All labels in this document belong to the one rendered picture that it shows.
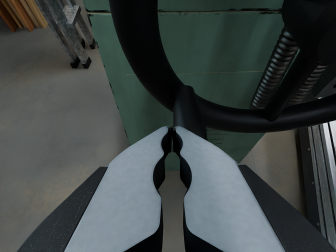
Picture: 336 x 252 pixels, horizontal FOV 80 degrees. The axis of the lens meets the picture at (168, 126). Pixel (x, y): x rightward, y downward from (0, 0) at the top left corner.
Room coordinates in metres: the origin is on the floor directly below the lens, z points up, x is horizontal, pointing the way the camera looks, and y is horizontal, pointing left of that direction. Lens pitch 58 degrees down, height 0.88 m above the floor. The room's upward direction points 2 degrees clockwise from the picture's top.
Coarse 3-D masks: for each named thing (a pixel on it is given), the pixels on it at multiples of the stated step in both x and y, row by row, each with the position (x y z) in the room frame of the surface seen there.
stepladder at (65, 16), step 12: (36, 0) 0.95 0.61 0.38; (48, 0) 0.94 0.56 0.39; (60, 0) 1.13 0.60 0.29; (72, 0) 1.15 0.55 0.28; (48, 12) 0.97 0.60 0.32; (60, 12) 0.97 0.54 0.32; (72, 12) 1.06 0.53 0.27; (48, 24) 0.95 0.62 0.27; (60, 24) 0.93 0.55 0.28; (72, 24) 0.97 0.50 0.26; (84, 24) 1.15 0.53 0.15; (60, 36) 0.95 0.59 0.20; (72, 36) 0.96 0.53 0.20; (72, 60) 0.94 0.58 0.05; (84, 60) 0.94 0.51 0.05
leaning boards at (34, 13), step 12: (0, 0) 1.31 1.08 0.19; (12, 0) 1.28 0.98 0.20; (24, 0) 1.33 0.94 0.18; (0, 12) 1.26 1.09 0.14; (12, 12) 1.32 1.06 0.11; (24, 12) 1.32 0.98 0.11; (36, 12) 1.32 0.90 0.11; (12, 24) 1.29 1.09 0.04; (24, 24) 1.31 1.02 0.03; (36, 24) 1.33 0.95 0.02
